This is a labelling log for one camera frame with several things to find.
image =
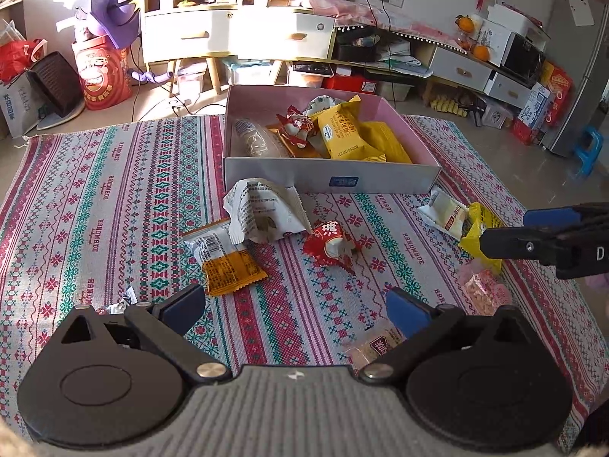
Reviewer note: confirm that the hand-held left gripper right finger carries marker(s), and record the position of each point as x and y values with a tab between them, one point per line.
404	310

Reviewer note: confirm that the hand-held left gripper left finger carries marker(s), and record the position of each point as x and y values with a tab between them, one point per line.
183	305

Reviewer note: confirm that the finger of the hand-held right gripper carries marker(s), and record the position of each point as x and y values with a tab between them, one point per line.
552	218
518	243

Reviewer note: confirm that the yellow packet with dark print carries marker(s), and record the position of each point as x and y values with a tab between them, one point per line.
476	235

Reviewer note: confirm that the brown label pastry packet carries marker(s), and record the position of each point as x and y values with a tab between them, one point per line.
376	345

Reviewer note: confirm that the pink clear snack packet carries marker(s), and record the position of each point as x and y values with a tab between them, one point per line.
485	290

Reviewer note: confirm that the orange and white packet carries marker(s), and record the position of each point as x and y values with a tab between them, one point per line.
228	266

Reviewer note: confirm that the black and white candy wrapper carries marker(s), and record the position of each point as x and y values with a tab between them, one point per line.
119	302

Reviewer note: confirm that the white packet with red label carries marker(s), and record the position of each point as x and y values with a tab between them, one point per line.
442	212

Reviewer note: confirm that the red candy packet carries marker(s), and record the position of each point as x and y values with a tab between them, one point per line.
297	128
330	245

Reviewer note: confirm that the white printed snack packet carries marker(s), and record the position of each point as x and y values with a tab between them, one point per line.
257	204

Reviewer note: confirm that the plain yellow snack packet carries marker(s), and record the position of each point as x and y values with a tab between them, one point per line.
388	145

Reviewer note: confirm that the pink cardboard box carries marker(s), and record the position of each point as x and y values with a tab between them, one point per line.
285	176

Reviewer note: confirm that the clear bread packet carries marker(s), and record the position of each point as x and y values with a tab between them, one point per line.
257	140

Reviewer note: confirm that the yellow packet with white label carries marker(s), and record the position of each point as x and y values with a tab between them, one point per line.
345	128

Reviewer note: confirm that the grey patterned snack packet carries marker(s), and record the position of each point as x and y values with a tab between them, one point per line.
323	104

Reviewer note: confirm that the blue plastic stool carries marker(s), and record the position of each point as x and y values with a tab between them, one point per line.
589	147

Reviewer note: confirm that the red and blue carton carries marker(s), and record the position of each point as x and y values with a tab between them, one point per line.
542	104

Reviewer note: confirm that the white printed small box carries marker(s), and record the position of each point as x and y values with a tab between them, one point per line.
497	116

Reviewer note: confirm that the patterned woven mat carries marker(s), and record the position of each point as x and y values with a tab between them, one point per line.
95	200

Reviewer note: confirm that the yellow egg carton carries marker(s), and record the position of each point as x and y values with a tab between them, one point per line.
449	105

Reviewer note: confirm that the microwave oven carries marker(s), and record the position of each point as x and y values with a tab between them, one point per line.
521	57

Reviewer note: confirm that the grey refrigerator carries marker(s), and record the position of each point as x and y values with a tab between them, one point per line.
585	57

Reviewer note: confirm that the white low drawer cabinet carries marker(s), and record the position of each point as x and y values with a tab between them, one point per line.
459	69

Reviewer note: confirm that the orange fruit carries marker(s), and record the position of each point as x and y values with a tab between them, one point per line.
481	52
465	24

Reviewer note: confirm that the pile of papers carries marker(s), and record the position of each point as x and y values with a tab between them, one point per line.
404	59

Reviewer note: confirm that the red flat box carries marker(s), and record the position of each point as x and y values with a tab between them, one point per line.
352	83

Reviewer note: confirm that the clear storage bin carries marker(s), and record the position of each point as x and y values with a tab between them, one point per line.
252	72

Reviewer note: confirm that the red printed bucket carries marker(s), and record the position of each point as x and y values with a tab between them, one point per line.
100	76

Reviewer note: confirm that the black storage case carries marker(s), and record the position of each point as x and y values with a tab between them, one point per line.
357	45

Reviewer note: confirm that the dark ribbed heater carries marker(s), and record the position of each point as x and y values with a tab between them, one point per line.
54	83

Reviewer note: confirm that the white shopping bag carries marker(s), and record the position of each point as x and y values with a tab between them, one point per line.
21	104

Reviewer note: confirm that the black flat device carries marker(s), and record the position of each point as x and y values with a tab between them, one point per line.
312	68

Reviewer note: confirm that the pink table cloth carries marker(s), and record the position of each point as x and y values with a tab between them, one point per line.
380	14

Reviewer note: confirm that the white wooden shelf cabinet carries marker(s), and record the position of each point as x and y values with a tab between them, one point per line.
200	33

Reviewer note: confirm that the red plastic bag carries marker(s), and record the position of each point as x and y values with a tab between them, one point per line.
19	59

